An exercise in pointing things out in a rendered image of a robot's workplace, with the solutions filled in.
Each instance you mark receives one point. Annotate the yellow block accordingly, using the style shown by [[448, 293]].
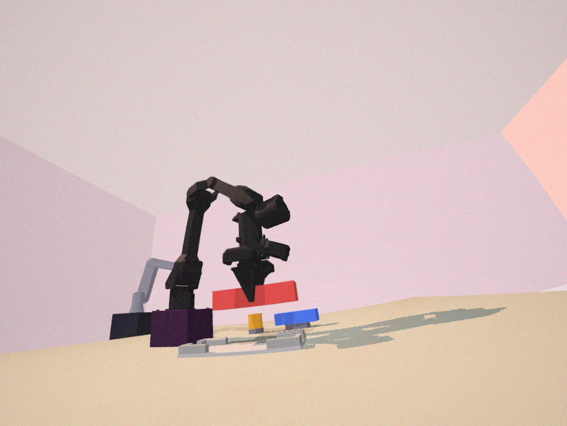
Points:
[[255, 321]]

